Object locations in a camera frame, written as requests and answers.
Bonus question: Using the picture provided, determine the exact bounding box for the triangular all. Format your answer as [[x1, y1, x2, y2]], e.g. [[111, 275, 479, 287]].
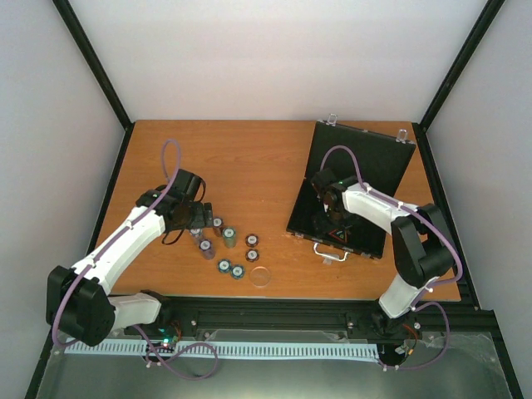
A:
[[328, 228, 349, 244]]

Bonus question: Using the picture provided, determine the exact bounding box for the brown short stack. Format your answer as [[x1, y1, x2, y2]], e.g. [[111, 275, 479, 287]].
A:
[[245, 234, 259, 248], [245, 249, 259, 263]]

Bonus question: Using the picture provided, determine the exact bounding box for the clear round dealer button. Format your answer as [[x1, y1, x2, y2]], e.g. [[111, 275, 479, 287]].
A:
[[249, 266, 271, 288]]

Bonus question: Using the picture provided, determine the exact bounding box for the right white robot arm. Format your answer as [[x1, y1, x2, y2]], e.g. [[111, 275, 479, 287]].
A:
[[311, 168, 456, 319]]

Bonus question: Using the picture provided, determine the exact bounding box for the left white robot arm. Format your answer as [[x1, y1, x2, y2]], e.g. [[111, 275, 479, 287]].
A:
[[46, 190, 214, 347]]

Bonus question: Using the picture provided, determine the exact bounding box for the black poker set case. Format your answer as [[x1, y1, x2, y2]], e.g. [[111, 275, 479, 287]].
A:
[[287, 121, 416, 259]]

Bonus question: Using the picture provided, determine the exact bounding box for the brown tall chip stack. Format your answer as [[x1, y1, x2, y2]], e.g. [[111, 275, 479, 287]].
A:
[[212, 217, 224, 237]]

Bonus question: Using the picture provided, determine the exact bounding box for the purple chip stack upper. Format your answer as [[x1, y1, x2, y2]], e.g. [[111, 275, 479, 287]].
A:
[[189, 228, 204, 245]]

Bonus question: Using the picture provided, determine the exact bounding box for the purple chip stack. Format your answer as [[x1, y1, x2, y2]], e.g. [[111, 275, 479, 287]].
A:
[[199, 239, 215, 260], [189, 228, 204, 245]]

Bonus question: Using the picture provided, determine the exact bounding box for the green tall chip stack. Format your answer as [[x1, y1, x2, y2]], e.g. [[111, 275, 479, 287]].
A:
[[222, 226, 237, 249]]

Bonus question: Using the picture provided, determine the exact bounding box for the purple chip stack lower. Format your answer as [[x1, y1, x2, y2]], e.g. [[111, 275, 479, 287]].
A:
[[199, 239, 215, 260]]

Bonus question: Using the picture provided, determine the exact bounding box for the blue short stack left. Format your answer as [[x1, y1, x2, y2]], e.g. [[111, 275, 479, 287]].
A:
[[217, 259, 232, 273]]

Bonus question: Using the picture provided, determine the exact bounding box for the blue short stack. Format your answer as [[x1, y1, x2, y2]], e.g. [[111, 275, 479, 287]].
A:
[[230, 264, 245, 279], [217, 259, 232, 273]]

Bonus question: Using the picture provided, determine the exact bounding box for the blue short stack right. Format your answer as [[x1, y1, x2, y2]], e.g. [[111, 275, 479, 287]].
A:
[[230, 264, 245, 279]]

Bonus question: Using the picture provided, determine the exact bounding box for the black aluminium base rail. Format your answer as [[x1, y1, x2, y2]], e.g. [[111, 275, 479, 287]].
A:
[[53, 295, 498, 346]]

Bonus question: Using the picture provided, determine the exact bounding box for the light blue cable duct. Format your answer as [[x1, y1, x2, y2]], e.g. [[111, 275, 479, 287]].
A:
[[65, 338, 379, 362]]

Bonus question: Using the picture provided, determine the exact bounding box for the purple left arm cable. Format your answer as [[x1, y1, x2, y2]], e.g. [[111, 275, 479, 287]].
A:
[[51, 139, 219, 380]]

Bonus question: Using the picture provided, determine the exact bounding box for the left black frame post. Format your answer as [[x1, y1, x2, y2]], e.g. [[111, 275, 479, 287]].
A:
[[52, 0, 135, 130]]

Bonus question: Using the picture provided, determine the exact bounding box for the black frame post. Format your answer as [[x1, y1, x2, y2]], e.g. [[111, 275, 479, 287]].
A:
[[418, 0, 506, 130], [52, 0, 135, 130]]

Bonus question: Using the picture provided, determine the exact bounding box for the right black frame post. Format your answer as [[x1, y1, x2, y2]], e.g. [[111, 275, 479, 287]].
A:
[[418, 0, 506, 130]]

